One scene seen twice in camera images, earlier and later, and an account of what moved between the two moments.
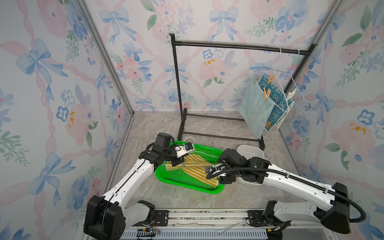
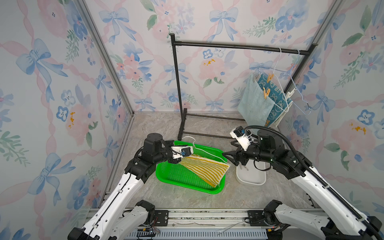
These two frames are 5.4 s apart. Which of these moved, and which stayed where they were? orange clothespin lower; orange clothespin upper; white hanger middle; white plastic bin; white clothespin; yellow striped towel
Moved: yellow striped towel; white plastic bin
Stayed: white hanger middle; orange clothespin lower; orange clothespin upper; white clothespin
